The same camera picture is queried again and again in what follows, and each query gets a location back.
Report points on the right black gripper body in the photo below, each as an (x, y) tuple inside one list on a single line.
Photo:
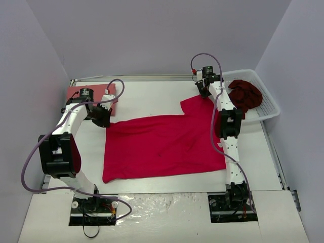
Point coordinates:
[(201, 88)]

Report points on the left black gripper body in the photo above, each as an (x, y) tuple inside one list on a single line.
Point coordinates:
[(100, 116)]

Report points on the bright red t shirt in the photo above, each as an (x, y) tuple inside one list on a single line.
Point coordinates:
[(163, 145)]

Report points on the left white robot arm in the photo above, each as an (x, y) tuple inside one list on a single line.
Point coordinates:
[(59, 155)]

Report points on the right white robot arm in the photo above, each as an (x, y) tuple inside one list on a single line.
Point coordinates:
[(225, 125)]

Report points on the folded salmon pink shirt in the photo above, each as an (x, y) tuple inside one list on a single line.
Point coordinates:
[(99, 91)]

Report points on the dark red t shirt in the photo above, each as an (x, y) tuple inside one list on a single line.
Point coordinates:
[(244, 95)]

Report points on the white plastic basket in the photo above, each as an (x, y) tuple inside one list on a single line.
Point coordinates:
[(268, 108)]

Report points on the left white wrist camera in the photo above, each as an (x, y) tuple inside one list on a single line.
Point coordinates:
[(108, 100)]

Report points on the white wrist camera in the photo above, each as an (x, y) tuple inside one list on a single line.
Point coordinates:
[(108, 100), (197, 74)]

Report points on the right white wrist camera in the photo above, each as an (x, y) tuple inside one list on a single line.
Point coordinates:
[(197, 74)]

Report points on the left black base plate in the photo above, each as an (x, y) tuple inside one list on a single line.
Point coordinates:
[(93, 211)]

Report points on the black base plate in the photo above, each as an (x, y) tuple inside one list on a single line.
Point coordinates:
[(222, 212), (93, 211)]

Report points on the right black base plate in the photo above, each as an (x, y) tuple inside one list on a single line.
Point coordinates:
[(222, 212)]

